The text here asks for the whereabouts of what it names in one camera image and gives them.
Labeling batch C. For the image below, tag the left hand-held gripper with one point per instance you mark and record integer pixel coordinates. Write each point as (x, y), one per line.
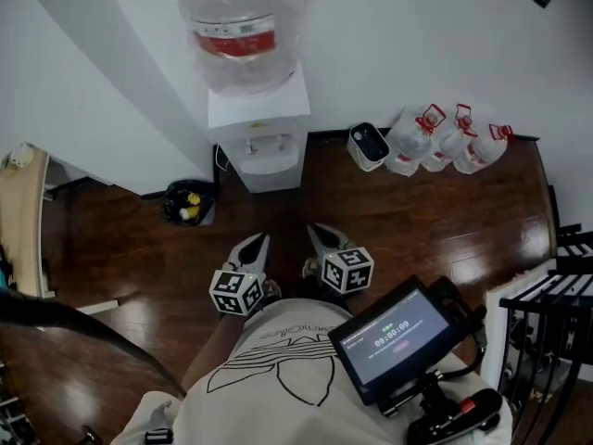
(234, 292)

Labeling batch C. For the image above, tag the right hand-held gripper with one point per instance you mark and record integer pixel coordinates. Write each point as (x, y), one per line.
(347, 269)

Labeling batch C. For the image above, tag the white dispenser cabinet door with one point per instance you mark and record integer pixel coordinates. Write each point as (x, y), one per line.
(273, 183)

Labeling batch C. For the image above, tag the white water dispenser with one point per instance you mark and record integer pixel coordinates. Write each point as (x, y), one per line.
(259, 105)

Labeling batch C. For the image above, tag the person's left forearm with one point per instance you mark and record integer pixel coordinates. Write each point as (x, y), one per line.
(213, 350)

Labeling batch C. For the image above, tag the clear water bottle red label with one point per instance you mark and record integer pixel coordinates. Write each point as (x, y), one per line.
(231, 16)

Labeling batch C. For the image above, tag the person's right shoe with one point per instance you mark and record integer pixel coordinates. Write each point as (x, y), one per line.
(310, 267)

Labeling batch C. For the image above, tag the person's shoe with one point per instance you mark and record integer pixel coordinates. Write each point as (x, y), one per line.
(272, 289)
(310, 267)

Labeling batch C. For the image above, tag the person's left shoe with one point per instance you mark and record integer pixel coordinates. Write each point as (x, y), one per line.
(272, 289)

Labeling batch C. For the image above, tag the trash bin with black bag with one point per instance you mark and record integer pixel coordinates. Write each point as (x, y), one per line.
(187, 202)

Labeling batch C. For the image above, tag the small white bin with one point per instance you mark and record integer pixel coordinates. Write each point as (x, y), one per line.
(368, 146)

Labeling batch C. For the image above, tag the black framed monitor screen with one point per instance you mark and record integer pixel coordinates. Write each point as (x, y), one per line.
(394, 336)

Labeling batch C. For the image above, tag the person's beige printed shirt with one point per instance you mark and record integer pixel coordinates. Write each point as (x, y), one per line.
(278, 387)

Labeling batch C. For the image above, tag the dark curved handrail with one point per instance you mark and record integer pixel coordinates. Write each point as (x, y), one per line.
(92, 327)

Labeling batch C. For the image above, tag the black metal rack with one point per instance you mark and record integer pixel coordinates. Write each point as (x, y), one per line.
(546, 295)

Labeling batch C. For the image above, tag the black monitor mount rig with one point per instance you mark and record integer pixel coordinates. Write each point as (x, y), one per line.
(445, 410)

